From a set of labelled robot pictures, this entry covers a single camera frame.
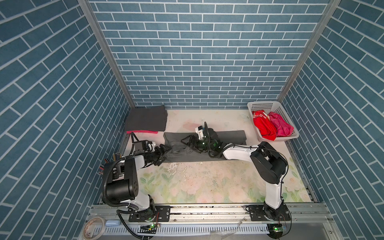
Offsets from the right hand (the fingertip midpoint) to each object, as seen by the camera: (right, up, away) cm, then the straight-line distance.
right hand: (183, 142), depth 86 cm
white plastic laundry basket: (+68, +24, +29) cm, 78 cm away
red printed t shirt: (+52, +10, +10) cm, 54 cm away
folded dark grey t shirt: (-26, +15, +26) cm, 40 cm away
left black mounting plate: (-12, -34, -13) cm, 38 cm away
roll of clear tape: (-41, -39, -15) cm, 58 cm away
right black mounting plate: (+39, -34, -12) cm, 53 cm away
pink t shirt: (+65, +8, +13) cm, 67 cm away
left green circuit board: (-16, -40, -14) cm, 45 cm away
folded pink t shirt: (-31, +5, +19) cm, 37 cm away
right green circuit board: (+46, -40, -16) cm, 63 cm away
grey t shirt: (-3, -8, +8) cm, 11 cm away
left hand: (-10, -6, +6) cm, 13 cm away
